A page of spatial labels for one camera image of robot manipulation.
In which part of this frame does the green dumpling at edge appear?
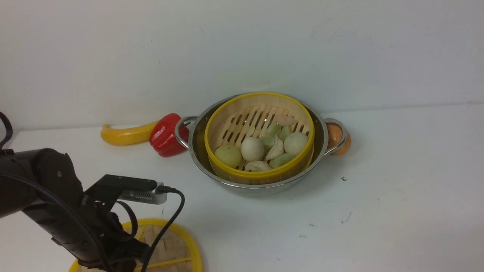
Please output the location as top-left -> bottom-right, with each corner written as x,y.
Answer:
268,153 -> 296,169

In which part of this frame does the greenish round bun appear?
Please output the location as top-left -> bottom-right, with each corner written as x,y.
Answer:
214,145 -> 242,168

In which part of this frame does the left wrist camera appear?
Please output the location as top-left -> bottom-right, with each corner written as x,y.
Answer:
84,174 -> 168,206

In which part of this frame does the orange round fruit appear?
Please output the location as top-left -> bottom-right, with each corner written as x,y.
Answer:
327,124 -> 352,156

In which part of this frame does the yellow woven steamer lid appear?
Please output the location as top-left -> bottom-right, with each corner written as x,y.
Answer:
69,218 -> 203,272

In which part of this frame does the yellow rimmed bamboo steamer basket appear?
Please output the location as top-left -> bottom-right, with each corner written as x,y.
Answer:
204,92 -> 315,185

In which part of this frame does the yellow banana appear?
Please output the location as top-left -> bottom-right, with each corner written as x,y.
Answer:
100,122 -> 157,146

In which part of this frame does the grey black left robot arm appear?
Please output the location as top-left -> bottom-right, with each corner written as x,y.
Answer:
0,148 -> 150,272

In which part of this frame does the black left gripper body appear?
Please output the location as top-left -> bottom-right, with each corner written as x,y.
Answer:
23,196 -> 150,272

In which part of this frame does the left camera cable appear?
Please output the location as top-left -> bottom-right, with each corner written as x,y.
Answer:
141,185 -> 186,272

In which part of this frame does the red bell pepper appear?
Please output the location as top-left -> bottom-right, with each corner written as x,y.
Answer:
149,113 -> 186,157

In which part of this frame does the white dumpling front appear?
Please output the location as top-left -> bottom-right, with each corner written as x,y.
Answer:
244,161 -> 272,172

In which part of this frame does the pale green dumpling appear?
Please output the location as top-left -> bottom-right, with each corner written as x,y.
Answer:
278,126 -> 292,141

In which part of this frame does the white dumpling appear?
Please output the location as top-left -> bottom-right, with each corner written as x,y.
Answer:
244,161 -> 272,172
265,136 -> 285,161

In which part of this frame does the pink dumpling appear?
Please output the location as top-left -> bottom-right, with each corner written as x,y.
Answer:
274,115 -> 298,126

